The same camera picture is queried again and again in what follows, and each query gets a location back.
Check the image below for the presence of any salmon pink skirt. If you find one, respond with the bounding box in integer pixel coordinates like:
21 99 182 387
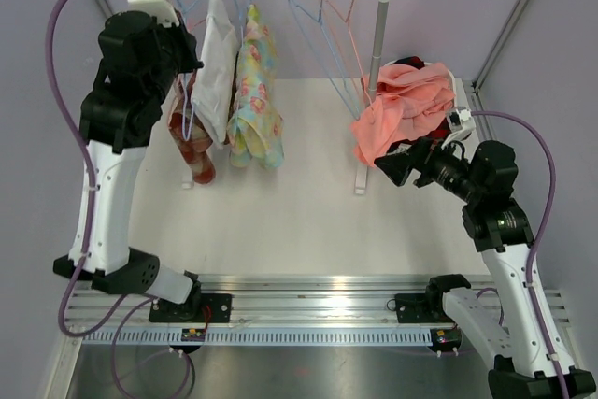
350 63 455 166

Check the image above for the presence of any blue wire hanger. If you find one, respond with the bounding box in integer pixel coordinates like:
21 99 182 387
287 0 360 120
233 0 252 44
174 0 199 142

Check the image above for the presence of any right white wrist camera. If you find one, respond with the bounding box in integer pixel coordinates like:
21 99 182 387
442 107 476 148

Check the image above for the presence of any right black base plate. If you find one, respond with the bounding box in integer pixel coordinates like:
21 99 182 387
393 292 455 325

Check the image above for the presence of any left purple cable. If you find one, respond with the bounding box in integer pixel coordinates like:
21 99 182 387
46 0 193 396

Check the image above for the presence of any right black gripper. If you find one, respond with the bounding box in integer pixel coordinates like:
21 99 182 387
375 133 483 205

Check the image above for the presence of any white slotted cable duct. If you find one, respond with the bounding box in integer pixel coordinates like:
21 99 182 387
83 327 432 347

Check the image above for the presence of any pink wire hanger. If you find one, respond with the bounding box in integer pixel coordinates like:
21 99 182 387
321 0 371 111

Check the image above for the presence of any white garment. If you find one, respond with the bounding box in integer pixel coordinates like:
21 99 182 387
191 0 239 148

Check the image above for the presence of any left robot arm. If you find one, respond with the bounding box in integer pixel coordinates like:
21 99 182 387
53 11 203 321

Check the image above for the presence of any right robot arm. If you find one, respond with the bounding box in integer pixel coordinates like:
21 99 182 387
375 137 597 398

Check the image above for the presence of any aluminium mounting rail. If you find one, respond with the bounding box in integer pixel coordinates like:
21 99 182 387
64 275 571 328

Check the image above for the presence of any red plaid skirt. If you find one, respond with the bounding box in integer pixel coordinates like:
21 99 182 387
396 55 468 148

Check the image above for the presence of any floral pastel garment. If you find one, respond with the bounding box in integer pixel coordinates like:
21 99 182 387
226 3 284 169

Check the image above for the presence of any brown plaid garment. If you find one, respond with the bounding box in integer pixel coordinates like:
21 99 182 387
167 78 216 185

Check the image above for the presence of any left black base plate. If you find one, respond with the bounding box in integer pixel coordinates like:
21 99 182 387
149 292 233 324

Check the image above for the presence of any white plastic basket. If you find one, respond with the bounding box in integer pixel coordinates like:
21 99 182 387
385 56 468 107

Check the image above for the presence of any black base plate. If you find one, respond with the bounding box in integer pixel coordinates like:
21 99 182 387
149 292 233 324
393 292 455 325

